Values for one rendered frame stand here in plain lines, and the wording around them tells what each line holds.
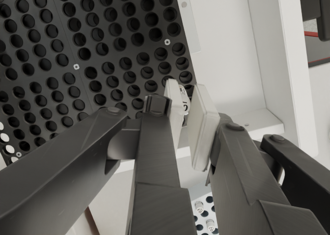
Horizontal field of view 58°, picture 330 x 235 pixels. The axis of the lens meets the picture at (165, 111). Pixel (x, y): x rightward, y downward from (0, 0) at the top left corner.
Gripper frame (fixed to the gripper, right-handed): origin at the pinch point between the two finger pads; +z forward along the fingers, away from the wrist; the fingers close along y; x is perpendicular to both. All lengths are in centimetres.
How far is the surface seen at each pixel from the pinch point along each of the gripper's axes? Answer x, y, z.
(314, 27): 12, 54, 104
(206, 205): -21.0, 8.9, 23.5
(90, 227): -32.9, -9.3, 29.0
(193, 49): 2.5, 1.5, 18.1
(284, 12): 7.6, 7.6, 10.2
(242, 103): -3.0, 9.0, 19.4
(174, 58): 1.8, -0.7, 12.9
